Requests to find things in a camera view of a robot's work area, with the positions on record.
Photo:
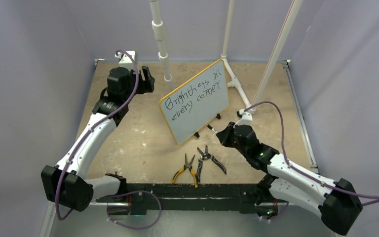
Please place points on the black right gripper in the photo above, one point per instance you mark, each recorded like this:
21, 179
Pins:
224, 135

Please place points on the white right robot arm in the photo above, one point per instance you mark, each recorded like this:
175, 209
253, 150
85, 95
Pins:
334, 202

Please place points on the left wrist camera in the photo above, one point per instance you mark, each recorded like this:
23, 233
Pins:
124, 61

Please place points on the black whiteboard stand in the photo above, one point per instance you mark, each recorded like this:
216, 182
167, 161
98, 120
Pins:
196, 135

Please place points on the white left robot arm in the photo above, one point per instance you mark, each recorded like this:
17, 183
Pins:
65, 183

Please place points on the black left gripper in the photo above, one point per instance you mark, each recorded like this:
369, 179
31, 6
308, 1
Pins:
146, 86

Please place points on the yellow framed whiteboard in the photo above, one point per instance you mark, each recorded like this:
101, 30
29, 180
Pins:
193, 104

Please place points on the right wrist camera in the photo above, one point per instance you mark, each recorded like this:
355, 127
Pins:
244, 118

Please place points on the black base bar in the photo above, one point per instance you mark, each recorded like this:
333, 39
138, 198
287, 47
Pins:
243, 198

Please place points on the black grey wire stripper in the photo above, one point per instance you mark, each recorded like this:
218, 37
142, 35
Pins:
205, 155

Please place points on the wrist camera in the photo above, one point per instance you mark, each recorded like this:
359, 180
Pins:
244, 118
124, 61

